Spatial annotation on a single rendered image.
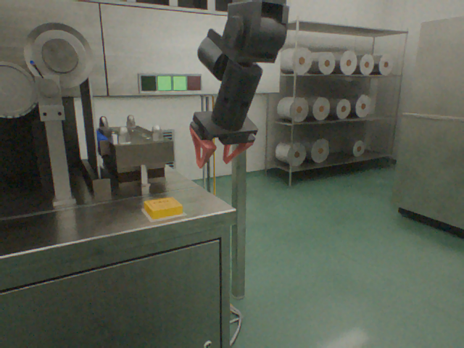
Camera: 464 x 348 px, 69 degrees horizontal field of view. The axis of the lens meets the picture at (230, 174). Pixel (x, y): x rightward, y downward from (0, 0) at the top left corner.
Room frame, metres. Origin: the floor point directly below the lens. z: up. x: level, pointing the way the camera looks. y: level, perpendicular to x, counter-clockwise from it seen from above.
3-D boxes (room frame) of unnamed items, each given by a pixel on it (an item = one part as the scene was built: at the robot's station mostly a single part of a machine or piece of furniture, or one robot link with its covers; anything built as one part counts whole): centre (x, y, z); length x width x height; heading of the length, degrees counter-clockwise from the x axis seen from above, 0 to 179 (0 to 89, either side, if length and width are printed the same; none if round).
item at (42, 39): (0.96, 0.47, 1.25); 0.26 x 0.12 x 0.12; 29
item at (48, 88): (0.77, 0.40, 1.18); 0.04 x 0.02 x 0.04; 119
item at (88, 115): (0.99, 0.41, 1.11); 0.23 x 0.01 x 0.18; 29
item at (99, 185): (0.99, 0.41, 0.92); 0.28 x 0.04 x 0.04; 29
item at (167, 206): (0.73, 0.15, 0.91); 0.07 x 0.07 x 0.02; 29
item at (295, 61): (4.47, -1.37, 0.92); 1.83 x 0.53 x 1.85; 119
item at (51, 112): (0.80, 0.42, 1.05); 0.06 x 0.05 x 0.31; 29
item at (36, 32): (0.85, 0.41, 1.25); 0.15 x 0.01 x 0.15; 119
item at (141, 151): (1.08, 0.33, 1.00); 0.40 x 0.16 x 0.06; 29
